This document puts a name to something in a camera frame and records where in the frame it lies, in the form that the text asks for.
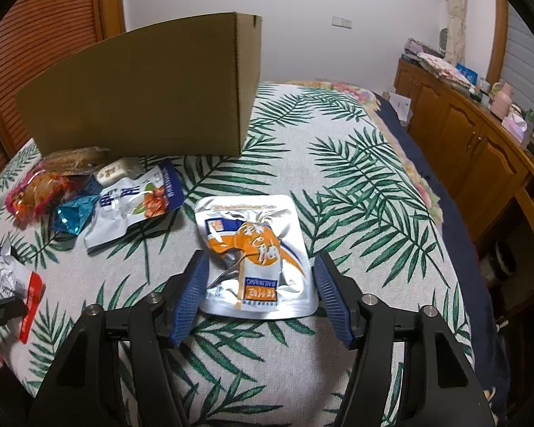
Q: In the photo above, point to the red clear snack packet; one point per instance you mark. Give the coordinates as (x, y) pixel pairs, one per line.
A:
(35, 195)

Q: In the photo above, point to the green bottle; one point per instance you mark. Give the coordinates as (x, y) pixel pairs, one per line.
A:
(530, 118)

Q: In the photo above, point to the wooden louvered door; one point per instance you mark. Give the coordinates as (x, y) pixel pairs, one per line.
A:
(40, 22)

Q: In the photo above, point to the wooden window frame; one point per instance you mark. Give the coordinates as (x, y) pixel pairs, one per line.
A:
(498, 31)

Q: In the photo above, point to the small white fan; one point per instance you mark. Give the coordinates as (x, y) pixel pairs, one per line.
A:
(443, 40)

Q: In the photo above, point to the small silver white snack packet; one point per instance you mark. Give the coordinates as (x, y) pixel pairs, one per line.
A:
(115, 171)

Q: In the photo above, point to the wooden cabinet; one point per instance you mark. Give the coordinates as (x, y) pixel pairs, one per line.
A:
(467, 142)

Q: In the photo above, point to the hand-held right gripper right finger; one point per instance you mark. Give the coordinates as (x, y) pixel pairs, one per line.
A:
(329, 293)

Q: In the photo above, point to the orange and white snack packet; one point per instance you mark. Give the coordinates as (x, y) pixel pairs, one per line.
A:
(249, 249)

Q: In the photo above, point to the pink tissue box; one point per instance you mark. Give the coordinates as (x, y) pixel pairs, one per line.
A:
(516, 129)

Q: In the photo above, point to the white and red snack packet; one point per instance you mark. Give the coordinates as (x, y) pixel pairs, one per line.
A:
(31, 302)

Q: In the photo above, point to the pink kettle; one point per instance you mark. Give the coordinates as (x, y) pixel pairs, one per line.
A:
(502, 100)

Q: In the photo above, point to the white wall socket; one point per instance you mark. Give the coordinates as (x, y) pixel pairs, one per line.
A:
(341, 22)

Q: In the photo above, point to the folded floral cloth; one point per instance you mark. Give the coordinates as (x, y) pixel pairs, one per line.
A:
(440, 69)

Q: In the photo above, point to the folded purple cloth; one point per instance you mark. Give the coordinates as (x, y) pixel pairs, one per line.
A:
(420, 46)

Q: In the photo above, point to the floral quilt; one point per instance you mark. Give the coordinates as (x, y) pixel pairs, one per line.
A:
(425, 191)

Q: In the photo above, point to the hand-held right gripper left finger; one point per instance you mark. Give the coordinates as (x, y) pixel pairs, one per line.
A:
(191, 293)

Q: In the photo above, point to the pale curtain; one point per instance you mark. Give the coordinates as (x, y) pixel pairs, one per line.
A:
(455, 18)

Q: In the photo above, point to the leaf print blanket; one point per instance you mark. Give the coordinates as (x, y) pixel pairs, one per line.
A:
(338, 178)

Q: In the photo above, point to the blue foil snack packet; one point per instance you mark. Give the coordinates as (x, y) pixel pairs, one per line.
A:
(73, 215)

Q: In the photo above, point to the dark blue bedsheet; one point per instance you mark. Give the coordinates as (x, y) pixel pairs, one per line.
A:
(454, 240)

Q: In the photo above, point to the white and blue snack packet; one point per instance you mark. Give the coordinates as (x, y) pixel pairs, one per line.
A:
(115, 213)

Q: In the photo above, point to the brown snack packet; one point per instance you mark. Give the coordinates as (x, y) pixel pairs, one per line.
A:
(75, 158)

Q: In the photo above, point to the white paper bag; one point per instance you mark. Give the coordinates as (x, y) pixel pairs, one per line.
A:
(401, 106)

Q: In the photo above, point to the brown cardboard panel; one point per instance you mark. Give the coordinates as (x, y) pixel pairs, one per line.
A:
(151, 84)

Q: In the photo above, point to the grey window blind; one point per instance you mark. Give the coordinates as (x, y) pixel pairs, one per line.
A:
(527, 53)

